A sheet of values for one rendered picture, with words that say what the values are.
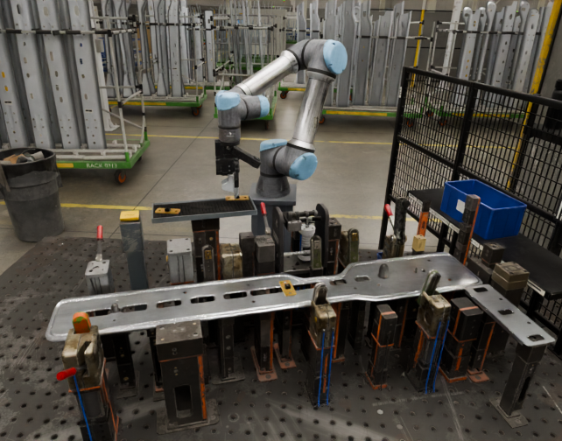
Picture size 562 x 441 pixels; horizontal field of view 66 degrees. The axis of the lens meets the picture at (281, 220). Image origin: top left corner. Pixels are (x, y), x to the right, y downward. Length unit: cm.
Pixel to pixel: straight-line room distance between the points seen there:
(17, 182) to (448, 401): 342
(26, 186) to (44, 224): 37
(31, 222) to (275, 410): 311
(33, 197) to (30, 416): 266
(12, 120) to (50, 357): 442
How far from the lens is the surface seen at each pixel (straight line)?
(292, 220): 150
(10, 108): 592
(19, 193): 405
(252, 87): 166
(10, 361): 182
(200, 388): 133
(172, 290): 144
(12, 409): 165
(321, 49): 172
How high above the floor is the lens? 181
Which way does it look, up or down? 26 degrees down
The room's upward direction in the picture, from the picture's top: 1 degrees clockwise
